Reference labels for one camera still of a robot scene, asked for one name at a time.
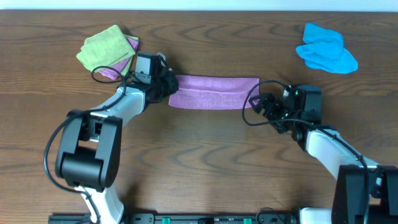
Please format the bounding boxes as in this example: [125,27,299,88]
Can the purple microfiber cloth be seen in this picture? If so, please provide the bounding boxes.
[169,75,259,110]

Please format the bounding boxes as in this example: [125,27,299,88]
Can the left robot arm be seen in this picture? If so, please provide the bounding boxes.
[55,52,178,223]

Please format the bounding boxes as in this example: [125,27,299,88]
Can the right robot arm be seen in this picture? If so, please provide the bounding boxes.
[244,85,397,223]

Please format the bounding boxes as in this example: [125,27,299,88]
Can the purple folded cloth in stack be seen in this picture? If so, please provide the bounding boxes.
[98,37,140,81]

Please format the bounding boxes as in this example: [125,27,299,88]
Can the bottom green folded cloth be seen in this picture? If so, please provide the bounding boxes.
[120,35,139,75]

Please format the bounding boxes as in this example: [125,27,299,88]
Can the green folded cloth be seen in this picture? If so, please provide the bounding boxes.
[120,35,139,75]
[76,25,136,71]

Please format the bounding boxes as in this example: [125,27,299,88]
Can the top green folded cloth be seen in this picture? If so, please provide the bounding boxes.
[76,25,136,71]

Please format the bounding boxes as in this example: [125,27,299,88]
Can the blue microfiber cloth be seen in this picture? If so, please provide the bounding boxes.
[295,23,358,75]

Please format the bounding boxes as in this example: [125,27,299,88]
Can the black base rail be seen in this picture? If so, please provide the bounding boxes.
[48,212,301,224]

